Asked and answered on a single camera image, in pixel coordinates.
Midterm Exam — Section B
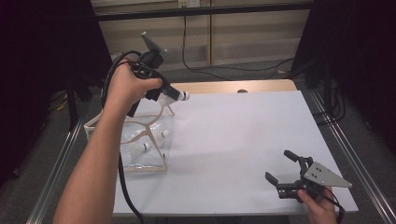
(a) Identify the black horizontal bar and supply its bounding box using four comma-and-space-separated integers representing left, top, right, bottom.
92, 2, 314, 22

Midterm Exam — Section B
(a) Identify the person's left hand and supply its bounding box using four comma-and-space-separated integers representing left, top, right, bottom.
104, 57, 163, 115

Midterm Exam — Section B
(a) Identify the beige wooden cabinet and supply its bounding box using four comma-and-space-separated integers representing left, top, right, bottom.
90, 0, 312, 77

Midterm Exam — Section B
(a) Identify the black floor cable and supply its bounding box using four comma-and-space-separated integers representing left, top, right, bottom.
181, 14, 295, 81

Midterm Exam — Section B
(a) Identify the white shuttlecock blue band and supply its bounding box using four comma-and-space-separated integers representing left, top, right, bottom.
146, 129, 171, 146
157, 90, 191, 108
122, 141, 151, 162

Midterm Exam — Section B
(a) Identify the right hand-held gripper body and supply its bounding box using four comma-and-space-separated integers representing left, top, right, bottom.
276, 157, 353, 203

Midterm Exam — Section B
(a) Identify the bundle of black cables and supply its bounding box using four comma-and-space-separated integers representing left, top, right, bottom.
312, 78, 347, 126

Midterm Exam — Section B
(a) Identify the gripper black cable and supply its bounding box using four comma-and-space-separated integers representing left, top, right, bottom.
101, 49, 146, 224
311, 186, 347, 224

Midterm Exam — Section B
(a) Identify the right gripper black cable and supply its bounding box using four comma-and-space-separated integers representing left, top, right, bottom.
311, 186, 347, 224

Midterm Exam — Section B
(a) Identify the aluminium floor rail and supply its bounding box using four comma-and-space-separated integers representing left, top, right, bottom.
307, 88, 396, 224
26, 105, 90, 224

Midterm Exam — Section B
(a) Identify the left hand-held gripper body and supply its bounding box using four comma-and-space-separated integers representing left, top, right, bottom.
126, 31, 168, 119

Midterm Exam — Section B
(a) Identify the black curtain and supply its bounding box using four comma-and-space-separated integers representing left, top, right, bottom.
290, 0, 396, 153
0, 0, 118, 188

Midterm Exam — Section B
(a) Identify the white table sheet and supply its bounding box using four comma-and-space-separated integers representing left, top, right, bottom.
112, 90, 360, 217

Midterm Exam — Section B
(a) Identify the white wall outlet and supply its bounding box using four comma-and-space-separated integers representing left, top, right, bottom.
177, 0, 201, 8

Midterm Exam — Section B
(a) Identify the clear plastic bag beige trim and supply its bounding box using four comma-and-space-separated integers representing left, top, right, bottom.
83, 91, 176, 173

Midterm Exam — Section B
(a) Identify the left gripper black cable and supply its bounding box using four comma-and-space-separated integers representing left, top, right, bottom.
101, 49, 146, 224

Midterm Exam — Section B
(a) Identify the person's right hand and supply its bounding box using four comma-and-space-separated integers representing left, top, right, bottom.
297, 186, 339, 224

